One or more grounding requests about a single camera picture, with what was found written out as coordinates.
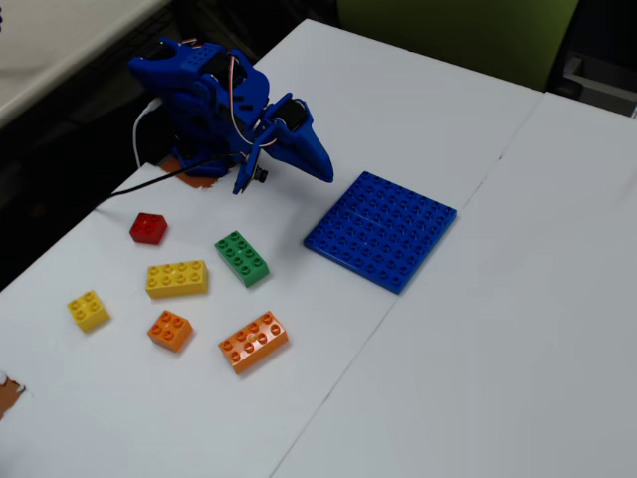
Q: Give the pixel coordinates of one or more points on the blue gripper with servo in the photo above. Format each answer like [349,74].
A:
[305,142]

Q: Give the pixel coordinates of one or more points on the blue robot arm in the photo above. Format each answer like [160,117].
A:
[199,94]

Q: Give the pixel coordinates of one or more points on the brown tape patch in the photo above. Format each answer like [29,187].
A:
[196,177]

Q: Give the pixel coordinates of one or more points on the orange 2x2 block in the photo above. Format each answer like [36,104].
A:
[170,331]

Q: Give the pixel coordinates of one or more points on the yellow 2x4 block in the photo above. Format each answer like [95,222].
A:
[176,279]

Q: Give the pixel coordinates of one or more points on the orange 2x4 block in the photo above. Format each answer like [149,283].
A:
[254,342]

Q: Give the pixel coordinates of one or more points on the green 2x4 block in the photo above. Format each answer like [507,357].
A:
[242,259]

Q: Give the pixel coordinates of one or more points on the white side table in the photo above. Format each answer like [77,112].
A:
[55,45]

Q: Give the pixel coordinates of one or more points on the wrist camera on blue mount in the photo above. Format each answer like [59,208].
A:
[251,174]

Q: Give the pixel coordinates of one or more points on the yellow 2x2 block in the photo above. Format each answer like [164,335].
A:
[88,311]

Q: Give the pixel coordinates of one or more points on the red 2x2 block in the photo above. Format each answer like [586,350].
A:
[148,228]

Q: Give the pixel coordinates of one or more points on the blue 8x8 base plate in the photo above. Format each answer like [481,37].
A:
[380,234]

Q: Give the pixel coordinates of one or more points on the grey furniture frame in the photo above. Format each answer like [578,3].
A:
[597,79]

